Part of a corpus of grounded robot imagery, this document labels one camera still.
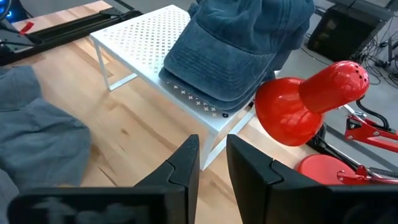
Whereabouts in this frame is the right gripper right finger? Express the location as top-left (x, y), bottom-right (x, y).
top-left (226, 134), bottom-right (398, 224)

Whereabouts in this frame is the red tape strip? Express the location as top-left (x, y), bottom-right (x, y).
top-left (19, 21), bottom-right (35, 35)

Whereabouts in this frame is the red desk lamp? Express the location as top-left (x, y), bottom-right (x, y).
top-left (254, 60), bottom-right (398, 187)

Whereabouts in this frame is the grey denim baseball cap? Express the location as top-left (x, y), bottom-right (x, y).
top-left (0, 65), bottom-right (93, 191)

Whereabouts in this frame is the white perforated metal shelf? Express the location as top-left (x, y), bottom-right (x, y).
top-left (89, 4), bottom-right (280, 171)

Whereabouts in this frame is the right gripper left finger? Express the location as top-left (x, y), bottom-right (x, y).
top-left (7, 134), bottom-right (200, 224)

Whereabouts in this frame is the black computer case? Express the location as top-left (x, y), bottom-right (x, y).
top-left (307, 4), bottom-right (388, 63)

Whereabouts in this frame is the blue denim baseball cap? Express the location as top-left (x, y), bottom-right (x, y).
top-left (158, 18), bottom-right (312, 113)
top-left (163, 0), bottom-right (315, 103)

